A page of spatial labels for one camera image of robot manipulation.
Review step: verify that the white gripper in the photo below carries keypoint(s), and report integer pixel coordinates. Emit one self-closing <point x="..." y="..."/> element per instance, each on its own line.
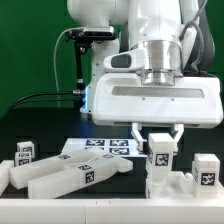
<point x="121" y="99"/>

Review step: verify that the white chair seat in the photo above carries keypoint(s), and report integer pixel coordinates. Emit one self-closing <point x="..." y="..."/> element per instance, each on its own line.
<point x="168" y="184"/>

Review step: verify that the white cube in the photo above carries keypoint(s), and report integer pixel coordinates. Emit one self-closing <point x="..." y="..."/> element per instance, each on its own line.
<point x="26" y="146"/>
<point x="22" y="158"/>
<point x="205" y="170"/>

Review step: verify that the white chair side frame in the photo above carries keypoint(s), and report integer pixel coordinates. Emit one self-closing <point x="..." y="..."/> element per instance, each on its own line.
<point x="59" y="175"/>

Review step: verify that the white cube front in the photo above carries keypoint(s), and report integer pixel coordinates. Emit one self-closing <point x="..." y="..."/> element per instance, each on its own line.
<point x="22" y="158"/>

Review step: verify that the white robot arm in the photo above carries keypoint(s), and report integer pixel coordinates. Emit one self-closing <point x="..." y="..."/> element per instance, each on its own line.
<point x="146" y="64"/>

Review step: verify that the white marker sheet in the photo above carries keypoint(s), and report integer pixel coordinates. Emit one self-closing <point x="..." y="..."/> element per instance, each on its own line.
<point x="119" y="147"/>

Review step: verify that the white right barrier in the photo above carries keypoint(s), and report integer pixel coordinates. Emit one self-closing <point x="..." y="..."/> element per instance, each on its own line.
<point x="220" y="190"/>

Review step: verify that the white barrier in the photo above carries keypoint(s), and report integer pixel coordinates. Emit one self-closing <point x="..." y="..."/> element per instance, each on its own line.
<point x="220" y="190"/>
<point x="111" y="211"/>
<point x="5" y="166"/>

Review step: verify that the white front barrier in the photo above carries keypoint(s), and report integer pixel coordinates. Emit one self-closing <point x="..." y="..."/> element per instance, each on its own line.
<point x="111" y="211"/>

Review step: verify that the white left barrier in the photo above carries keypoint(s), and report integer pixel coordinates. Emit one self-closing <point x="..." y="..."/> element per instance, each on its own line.
<point x="5" y="166"/>

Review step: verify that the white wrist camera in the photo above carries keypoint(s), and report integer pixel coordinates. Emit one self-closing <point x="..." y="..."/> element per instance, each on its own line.
<point x="125" y="62"/>

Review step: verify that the black camera stand pole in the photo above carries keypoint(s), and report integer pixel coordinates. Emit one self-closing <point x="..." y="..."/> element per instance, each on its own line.
<point x="79" y="51"/>

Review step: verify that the black camera on stand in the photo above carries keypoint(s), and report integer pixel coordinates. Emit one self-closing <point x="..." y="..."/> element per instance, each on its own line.
<point x="91" y="33"/>

